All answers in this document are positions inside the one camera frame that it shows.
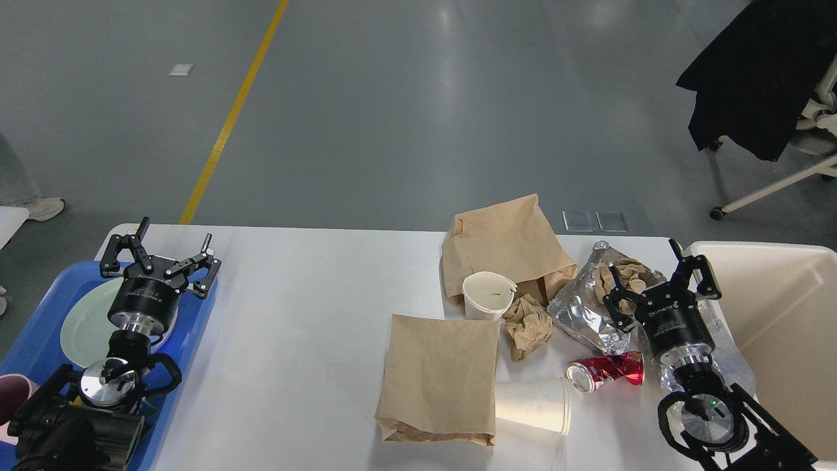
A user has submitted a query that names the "crushed red soda can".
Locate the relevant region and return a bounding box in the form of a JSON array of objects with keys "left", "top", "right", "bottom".
[{"left": 565, "top": 351, "right": 645, "bottom": 393}]

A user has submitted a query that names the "blue plastic tray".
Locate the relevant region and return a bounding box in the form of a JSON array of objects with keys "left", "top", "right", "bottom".
[{"left": 1, "top": 260, "right": 216, "bottom": 470}]

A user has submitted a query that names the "floor outlet plate left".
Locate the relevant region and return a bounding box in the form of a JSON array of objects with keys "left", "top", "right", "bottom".
[{"left": 562, "top": 211, "right": 596, "bottom": 233}]

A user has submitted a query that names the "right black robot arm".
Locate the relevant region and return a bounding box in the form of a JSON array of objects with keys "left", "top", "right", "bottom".
[{"left": 603, "top": 239, "right": 817, "bottom": 470}]

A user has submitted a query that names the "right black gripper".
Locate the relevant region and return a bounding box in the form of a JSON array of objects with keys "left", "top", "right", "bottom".
[{"left": 603, "top": 238, "right": 723, "bottom": 364}]

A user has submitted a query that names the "white office chair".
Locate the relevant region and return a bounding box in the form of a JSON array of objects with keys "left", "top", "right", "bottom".
[{"left": 709, "top": 59, "right": 836, "bottom": 220}]

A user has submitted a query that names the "black jacket on chair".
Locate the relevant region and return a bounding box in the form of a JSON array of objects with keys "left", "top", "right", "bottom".
[{"left": 677, "top": 1, "right": 836, "bottom": 162}]

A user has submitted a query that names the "floor outlet plate right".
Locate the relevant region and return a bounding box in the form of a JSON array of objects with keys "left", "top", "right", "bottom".
[{"left": 595, "top": 211, "right": 628, "bottom": 233}]

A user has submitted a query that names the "pink ribbed mug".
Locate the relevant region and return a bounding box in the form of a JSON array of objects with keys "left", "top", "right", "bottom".
[{"left": 1, "top": 373, "right": 39, "bottom": 446}]

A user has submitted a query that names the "lying white paper cup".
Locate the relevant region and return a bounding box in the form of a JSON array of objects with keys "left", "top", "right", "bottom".
[{"left": 494, "top": 378, "right": 571, "bottom": 435}]

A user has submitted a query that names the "person's grey trouser leg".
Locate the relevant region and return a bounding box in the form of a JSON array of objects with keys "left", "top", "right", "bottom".
[{"left": 1, "top": 132, "right": 42, "bottom": 207}]

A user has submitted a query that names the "crumpled large brown paper bag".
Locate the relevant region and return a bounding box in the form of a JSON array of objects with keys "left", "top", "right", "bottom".
[{"left": 441, "top": 194, "right": 578, "bottom": 306}]

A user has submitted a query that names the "mint green plate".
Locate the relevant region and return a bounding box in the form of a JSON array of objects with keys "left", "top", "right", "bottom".
[{"left": 60, "top": 278, "right": 179, "bottom": 368}]

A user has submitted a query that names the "brown paper in foil bag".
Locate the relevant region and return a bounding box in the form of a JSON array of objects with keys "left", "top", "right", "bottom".
[{"left": 594, "top": 258, "right": 667, "bottom": 304}]

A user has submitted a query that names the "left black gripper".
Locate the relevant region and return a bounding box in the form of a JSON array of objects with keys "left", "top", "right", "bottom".
[{"left": 99, "top": 217, "right": 222, "bottom": 338}]

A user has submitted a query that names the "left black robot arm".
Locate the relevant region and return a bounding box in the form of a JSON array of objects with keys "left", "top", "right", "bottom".
[{"left": 2, "top": 218, "right": 222, "bottom": 470}]

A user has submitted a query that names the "beige plastic bin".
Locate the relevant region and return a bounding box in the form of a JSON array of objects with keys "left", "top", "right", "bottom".
[{"left": 689, "top": 241, "right": 836, "bottom": 470}]

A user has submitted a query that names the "person's white shoe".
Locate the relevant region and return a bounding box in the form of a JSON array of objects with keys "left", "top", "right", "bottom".
[{"left": 23, "top": 198, "right": 65, "bottom": 222}]

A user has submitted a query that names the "crumpled brown paper ball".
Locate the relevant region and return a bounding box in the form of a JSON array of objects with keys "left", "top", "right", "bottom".
[{"left": 502, "top": 293, "right": 553, "bottom": 362}]

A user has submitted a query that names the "floor outlet plate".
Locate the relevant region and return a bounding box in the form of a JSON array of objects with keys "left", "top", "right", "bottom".
[
  {"left": 595, "top": 211, "right": 628, "bottom": 233},
  {"left": 562, "top": 211, "right": 596, "bottom": 233}
]

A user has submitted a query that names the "upright white paper cup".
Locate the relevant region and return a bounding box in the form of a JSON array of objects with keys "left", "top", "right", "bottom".
[{"left": 462, "top": 271, "right": 517, "bottom": 321}]

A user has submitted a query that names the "silver foil bag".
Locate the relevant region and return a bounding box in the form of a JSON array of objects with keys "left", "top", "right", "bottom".
[{"left": 547, "top": 241, "right": 630, "bottom": 355}]

